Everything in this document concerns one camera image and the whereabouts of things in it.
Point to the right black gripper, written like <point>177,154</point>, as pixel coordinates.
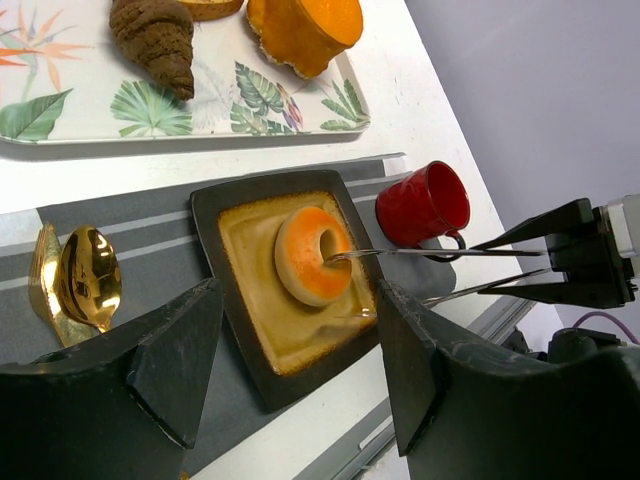
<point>581,246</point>

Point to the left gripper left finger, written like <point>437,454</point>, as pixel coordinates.
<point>125,404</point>

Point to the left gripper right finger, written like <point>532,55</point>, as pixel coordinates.
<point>466,408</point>

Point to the metal tongs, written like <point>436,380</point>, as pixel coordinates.
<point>444,256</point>

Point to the orange glazed donut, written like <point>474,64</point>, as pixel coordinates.
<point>303,243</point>

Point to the toast bread slice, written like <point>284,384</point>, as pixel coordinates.
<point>209,10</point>

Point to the gold spoon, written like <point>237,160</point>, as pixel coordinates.
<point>89,278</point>

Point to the gold fork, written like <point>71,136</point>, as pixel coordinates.
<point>43,293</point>

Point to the red mug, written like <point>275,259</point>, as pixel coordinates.
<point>430,202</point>

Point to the grey striped placemat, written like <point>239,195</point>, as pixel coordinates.
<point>160,257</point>

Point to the square brown ceramic plate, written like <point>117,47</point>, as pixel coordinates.
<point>290,348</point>

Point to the floral serving tray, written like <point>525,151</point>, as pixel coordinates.
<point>63,81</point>

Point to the orange round cake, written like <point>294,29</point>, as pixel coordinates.
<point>305,35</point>

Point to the brown chocolate croissant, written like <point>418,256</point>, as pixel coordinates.
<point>157,36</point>

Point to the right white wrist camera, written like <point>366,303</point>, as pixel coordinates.
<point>624,218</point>

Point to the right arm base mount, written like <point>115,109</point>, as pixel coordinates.
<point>566,345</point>

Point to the aluminium table frame rail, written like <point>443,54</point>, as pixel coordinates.
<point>357,450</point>

